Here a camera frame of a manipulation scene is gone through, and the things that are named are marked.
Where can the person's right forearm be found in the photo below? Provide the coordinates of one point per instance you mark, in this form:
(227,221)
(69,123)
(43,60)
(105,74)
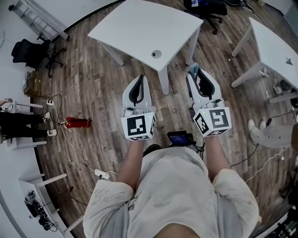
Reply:
(216,158)

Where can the person's black trouser leg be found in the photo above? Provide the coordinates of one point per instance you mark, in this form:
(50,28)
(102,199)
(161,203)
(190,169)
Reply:
(151,150)

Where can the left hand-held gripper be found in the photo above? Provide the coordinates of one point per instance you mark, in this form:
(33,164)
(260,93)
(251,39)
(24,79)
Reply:
(137,126)

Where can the white plastic scrap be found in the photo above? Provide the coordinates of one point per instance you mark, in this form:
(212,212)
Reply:
(265,72)

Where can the black screen device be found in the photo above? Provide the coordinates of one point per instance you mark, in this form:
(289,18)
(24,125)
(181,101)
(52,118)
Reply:
(178,138)

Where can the long white power strip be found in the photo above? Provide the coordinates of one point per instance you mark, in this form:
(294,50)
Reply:
(102,173)

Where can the red fire extinguisher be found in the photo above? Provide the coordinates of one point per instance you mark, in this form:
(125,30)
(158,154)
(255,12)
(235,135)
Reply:
(78,122)

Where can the person's left forearm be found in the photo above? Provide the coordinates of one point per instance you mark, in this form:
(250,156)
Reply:
(130,162)

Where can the white square table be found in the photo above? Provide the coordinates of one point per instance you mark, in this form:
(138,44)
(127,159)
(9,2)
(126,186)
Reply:
(144,28)

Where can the brown cardboard box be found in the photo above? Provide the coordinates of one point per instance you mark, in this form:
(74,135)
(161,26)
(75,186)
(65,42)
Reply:
(32,83)

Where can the grey round table grommet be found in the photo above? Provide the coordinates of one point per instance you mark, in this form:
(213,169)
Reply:
(156,54)

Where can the black office chair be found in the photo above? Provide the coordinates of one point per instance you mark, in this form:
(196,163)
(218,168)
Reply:
(25,51)
(209,9)

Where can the white table with small scraps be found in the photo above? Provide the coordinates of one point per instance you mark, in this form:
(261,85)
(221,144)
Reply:
(272,46)

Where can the small white power strip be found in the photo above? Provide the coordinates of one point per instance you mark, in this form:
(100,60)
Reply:
(49,102)

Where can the person's cream printed shirt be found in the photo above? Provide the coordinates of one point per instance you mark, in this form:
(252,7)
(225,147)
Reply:
(172,186)

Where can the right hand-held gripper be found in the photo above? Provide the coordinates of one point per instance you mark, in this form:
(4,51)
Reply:
(217,118)

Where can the white side desk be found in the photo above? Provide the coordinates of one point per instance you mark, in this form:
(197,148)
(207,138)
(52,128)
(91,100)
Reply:
(23,144)

